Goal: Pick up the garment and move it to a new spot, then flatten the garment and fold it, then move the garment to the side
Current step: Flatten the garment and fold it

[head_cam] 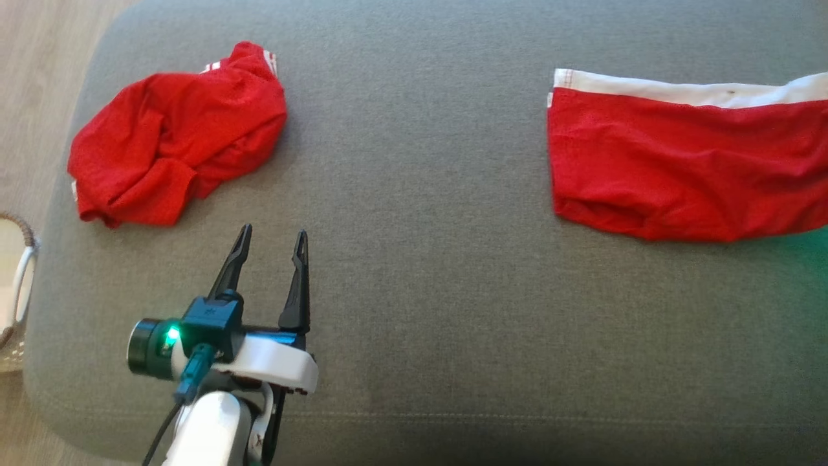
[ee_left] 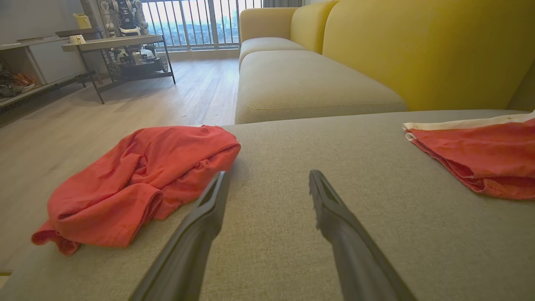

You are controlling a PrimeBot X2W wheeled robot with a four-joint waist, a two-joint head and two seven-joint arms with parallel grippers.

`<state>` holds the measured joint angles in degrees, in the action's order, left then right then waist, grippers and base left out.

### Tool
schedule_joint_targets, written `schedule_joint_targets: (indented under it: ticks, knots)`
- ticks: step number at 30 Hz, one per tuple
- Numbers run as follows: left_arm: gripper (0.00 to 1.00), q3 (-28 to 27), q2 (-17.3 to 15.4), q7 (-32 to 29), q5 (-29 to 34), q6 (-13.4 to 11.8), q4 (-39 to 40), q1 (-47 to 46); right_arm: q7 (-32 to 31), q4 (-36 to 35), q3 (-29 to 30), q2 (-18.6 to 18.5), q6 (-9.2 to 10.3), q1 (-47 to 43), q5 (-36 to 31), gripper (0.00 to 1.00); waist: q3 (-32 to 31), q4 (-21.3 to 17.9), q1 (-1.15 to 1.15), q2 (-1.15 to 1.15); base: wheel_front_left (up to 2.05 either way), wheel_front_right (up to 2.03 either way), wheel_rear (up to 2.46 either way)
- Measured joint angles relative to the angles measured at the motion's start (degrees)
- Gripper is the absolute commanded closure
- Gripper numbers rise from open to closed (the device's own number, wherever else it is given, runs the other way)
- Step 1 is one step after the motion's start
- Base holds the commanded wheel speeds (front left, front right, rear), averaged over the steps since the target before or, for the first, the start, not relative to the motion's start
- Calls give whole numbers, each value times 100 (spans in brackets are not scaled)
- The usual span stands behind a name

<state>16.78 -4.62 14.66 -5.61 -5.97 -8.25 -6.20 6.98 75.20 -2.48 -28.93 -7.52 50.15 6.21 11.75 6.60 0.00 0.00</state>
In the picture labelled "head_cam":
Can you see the grey fabric sofa seat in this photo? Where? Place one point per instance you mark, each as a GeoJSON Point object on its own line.
{"type": "Point", "coordinates": [420, 259]}

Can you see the red shorts with white waistband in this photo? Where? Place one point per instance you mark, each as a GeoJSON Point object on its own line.
{"type": "Point", "coordinates": [679, 168]}

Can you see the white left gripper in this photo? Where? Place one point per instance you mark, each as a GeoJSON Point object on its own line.
{"type": "Point", "coordinates": [278, 366]}

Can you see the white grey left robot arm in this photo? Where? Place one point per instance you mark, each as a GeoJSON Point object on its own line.
{"type": "Point", "coordinates": [213, 430]}

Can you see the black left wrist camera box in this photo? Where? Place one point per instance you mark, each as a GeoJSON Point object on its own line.
{"type": "Point", "coordinates": [213, 323]}

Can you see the woven laundry basket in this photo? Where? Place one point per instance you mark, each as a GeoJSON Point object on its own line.
{"type": "Point", "coordinates": [13, 349]}

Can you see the red white basketball jersey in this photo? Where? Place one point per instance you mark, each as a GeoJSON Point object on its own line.
{"type": "Point", "coordinates": [174, 142]}

